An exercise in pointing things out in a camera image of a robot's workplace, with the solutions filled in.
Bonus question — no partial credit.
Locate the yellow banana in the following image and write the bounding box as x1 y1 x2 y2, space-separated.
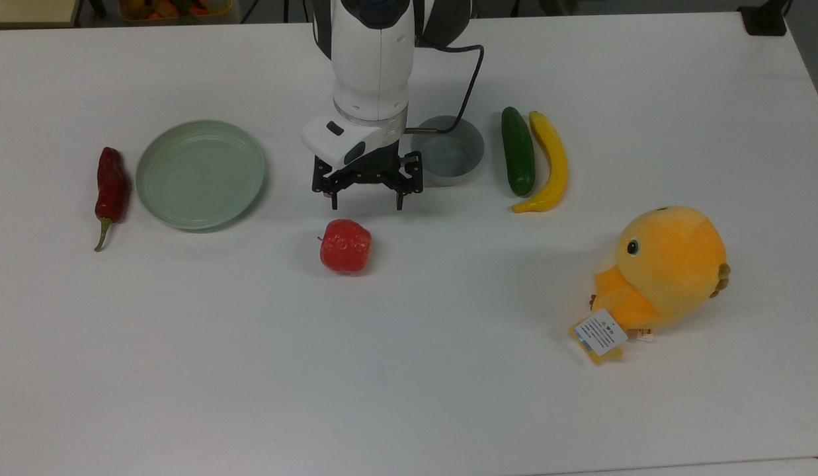
511 110 570 214

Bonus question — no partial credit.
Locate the green cucumber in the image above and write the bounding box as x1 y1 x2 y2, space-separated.
501 106 537 198

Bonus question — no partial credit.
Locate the grey round bowl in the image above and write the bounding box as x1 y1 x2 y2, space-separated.
410 115 486 188

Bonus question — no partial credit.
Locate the black camera stand base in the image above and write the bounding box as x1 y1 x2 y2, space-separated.
738 0 792 38

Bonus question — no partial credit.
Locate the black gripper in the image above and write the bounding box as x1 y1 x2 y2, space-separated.
311 147 425 212

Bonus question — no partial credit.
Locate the red chili pepper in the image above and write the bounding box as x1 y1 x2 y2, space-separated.
93 146 131 253

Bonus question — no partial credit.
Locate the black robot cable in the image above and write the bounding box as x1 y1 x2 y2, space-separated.
405 41 486 135

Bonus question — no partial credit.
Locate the white paper toy tag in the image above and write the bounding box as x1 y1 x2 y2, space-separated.
573 308 630 358

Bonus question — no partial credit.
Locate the orange plush dinosaur toy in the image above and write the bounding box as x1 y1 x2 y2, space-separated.
568 205 732 366

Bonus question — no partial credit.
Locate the red apple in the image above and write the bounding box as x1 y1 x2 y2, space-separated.
317 219 373 276

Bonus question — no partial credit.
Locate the pale green round plate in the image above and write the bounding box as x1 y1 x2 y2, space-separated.
135 120 267 232

